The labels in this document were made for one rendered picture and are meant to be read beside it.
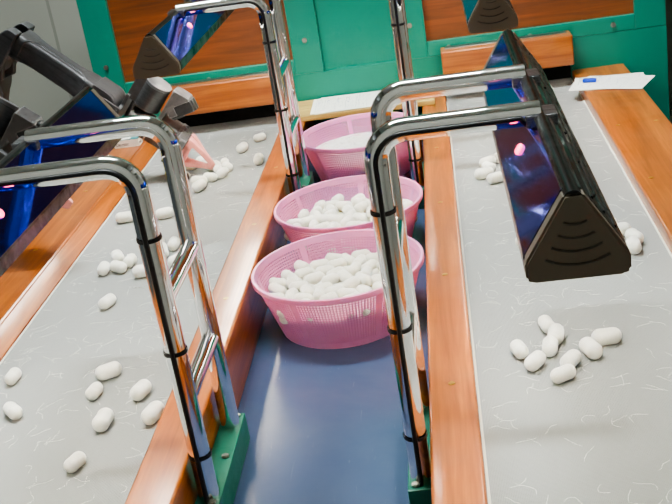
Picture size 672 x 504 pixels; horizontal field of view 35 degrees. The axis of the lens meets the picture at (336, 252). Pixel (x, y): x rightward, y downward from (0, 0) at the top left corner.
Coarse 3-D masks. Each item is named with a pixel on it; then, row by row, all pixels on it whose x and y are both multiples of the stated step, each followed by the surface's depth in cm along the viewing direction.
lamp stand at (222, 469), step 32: (64, 128) 119; (96, 128) 119; (128, 128) 118; (160, 128) 118; (64, 160) 106; (96, 160) 105; (128, 192) 105; (192, 224) 123; (160, 256) 108; (192, 256) 121; (160, 288) 109; (192, 288) 126; (160, 320) 111; (224, 352) 130; (192, 384) 114; (224, 384) 130; (192, 416) 115; (224, 416) 132; (192, 448) 116; (224, 448) 129; (224, 480) 122
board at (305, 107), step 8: (304, 104) 254; (312, 104) 252; (400, 104) 241; (424, 104) 240; (432, 104) 240; (304, 112) 247; (336, 112) 242; (344, 112) 242; (352, 112) 242; (360, 112) 242; (368, 112) 242; (304, 120) 244
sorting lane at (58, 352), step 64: (256, 128) 254; (192, 192) 216; (64, 320) 165; (128, 320) 162; (192, 320) 158; (0, 384) 148; (64, 384) 145; (128, 384) 142; (0, 448) 132; (64, 448) 129; (128, 448) 127
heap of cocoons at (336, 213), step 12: (324, 204) 196; (336, 204) 196; (348, 204) 195; (360, 204) 193; (408, 204) 190; (300, 216) 194; (312, 216) 191; (324, 216) 190; (336, 216) 189; (348, 216) 188; (360, 216) 187; (288, 240) 189
